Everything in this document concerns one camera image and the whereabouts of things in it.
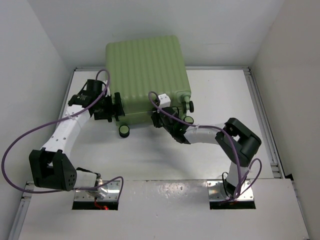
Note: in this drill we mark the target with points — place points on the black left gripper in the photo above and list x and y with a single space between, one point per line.
116 109

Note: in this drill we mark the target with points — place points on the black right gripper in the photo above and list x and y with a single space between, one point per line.
156 116

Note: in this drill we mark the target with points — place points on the green suitcase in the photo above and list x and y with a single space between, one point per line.
139 66

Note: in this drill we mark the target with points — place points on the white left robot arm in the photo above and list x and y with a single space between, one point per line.
51 166

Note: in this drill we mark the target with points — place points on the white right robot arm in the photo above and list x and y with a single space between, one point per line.
238 142

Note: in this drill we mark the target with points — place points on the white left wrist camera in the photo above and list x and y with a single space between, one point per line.
107 91

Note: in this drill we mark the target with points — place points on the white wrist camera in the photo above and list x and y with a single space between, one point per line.
164 100
107 91

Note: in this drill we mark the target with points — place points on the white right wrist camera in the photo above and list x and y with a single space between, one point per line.
164 100

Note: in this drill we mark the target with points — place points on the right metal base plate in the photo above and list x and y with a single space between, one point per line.
216 191

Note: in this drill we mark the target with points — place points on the metal base plate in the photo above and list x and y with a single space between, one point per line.
107 193
216 191

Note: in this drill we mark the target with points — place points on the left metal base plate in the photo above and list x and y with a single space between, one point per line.
107 193

